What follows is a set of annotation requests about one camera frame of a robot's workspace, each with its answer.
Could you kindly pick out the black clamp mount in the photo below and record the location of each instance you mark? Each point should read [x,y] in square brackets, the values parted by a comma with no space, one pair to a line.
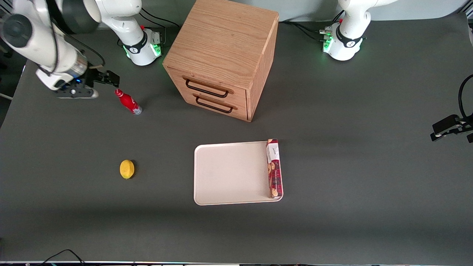
[449,125]

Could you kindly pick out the red cookie box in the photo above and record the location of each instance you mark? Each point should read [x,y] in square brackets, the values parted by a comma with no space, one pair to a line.
[274,170]

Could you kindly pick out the black wrist camera blue light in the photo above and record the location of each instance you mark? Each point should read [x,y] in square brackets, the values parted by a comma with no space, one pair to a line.
[75,92]

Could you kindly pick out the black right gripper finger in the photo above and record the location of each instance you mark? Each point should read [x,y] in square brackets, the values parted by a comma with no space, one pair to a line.
[112,78]
[98,79]

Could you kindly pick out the wooden drawer cabinet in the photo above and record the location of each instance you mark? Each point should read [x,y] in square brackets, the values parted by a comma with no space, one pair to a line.
[225,40]

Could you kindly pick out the yellow lemon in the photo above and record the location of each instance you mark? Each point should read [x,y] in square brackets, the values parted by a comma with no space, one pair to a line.
[127,169]

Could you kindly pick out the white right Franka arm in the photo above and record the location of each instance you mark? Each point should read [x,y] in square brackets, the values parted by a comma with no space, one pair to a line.
[44,44]

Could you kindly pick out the beige plastic tray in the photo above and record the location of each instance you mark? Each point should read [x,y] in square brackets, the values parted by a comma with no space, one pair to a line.
[231,173]

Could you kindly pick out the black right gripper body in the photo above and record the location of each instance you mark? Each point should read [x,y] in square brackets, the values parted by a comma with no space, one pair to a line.
[93,76]

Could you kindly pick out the red coke bottle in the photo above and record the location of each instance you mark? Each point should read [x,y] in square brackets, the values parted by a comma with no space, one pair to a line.
[129,102]

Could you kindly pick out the wooden drawer front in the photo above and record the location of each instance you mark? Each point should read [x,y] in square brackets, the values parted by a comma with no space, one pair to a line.
[236,96]
[242,111]

